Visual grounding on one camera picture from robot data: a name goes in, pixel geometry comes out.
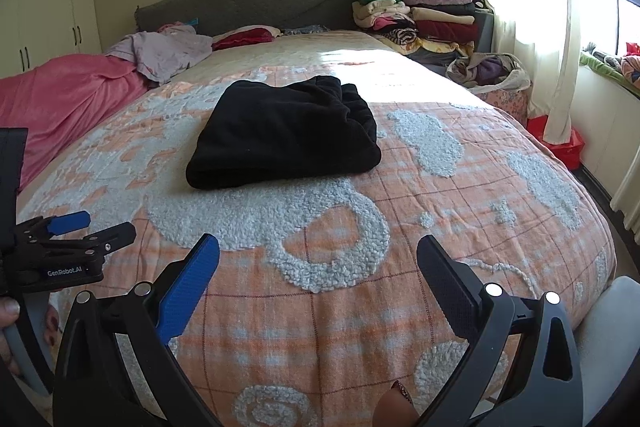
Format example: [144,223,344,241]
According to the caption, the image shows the lilac garment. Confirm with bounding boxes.
[105,24,215,84]

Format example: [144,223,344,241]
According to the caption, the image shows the white radiator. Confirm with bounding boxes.
[610,167,640,233]

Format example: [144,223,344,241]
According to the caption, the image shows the red box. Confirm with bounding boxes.
[526,114,585,170]

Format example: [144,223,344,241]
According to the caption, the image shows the person's right hand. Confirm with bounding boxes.
[372,379,421,427]

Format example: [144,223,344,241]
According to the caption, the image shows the cream wardrobe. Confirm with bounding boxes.
[0,0,103,80]

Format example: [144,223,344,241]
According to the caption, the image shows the cream curtain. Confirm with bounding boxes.
[465,0,583,145]

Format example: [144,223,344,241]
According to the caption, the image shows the dark patterned cloth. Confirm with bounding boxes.
[281,24,331,36]

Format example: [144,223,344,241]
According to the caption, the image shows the floral laundry basket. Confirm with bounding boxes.
[446,52,532,125]

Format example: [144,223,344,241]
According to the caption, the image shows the pile of folded clothes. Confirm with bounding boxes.
[351,0,486,68]

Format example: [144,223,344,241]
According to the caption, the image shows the person's left hand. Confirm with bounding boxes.
[0,297,65,375]

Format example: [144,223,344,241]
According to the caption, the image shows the black sweater with orange cuffs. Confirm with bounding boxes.
[186,75,383,190]

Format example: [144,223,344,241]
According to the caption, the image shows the pink blanket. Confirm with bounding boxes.
[0,53,151,192]

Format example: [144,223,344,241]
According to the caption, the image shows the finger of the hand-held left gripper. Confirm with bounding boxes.
[15,211,92,253]
[45,221,137,265]

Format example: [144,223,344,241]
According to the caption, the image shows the heap of mixed clothes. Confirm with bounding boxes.
[450,54,516,88]

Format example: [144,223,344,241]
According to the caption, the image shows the grey bedside cabinet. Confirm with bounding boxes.
[472,8,496,56]

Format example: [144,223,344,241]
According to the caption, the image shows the peach checked quilt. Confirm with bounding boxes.
[15,29,618,427]

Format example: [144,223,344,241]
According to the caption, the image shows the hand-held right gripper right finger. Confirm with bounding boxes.
[416,234,585,427]

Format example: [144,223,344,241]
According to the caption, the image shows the green cloth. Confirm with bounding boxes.
[579,49,640,98]

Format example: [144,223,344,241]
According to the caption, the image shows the red cushion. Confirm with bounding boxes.
[211,26,281,52]

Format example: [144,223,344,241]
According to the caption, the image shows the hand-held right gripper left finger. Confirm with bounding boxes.
[52,233,222,427]

